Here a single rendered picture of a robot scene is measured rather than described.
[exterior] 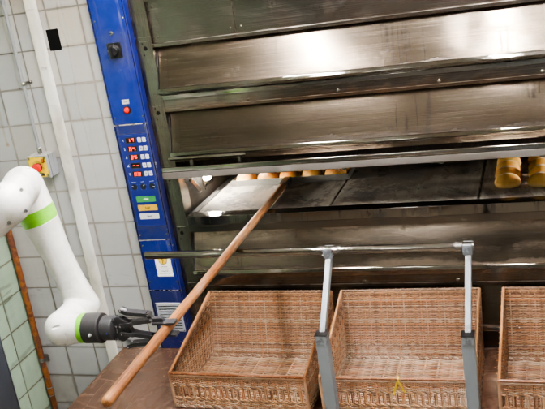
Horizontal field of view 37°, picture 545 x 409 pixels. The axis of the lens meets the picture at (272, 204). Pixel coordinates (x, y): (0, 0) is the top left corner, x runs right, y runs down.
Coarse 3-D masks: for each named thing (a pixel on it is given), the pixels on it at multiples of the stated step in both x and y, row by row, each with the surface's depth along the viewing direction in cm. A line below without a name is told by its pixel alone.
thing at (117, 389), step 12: (276, 192) 344; (264, 204) 330; (252, 228) 311; (240, 240) 298; (228, 252) 286; (216, 264) 277; (204, 276) 268; (204, 288) 263; (192, 300) 254; (180, 312) 245; (156, 336) 231; (144, 348) 225; (156, 348) 228; (144, 360) 221; (132, 372) 214; (120, 384) 209; (108, 396) 203
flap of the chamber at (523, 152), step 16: (368, 160) 294; (384, 160) 293; (400, 160) 291; (416, 160) 289; (432, 160) 287; (448, 160) 285; (464, 160) 284; (176, 176) 319; (192, 176) 317; (208, 176) 315
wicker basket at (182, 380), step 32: (224, 320) 346; (256, 320) 341; (288, 320) 336; (192, 352) 329; (256, 352) 342; (288, 352) 337; (192, 384) 308; (224, 384) 304; (256, 384) 299; (288, 384) 295
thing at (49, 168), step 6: (30, 156) 346; (36, 156) 345; (42, 156) 344; (48, 156) 344; (54, 156) 349; (30, 162) 346; (36, 162) 345; (48, 162) 344; (54, 162) 349; (42, 168) 345; (48, 168) 345; (54, 168) 349; (42, 174) 347; (48, 174) 346; (54, 174) 349
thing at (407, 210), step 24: (192, 216) 341; (216, 216) 337; (240, 216) 334; (264, 216) 331; (288, 216) 328; (312, 216) 324; (336, 216) 321; (360, 216) 318; (384, 216) 315; (408, 216) 313
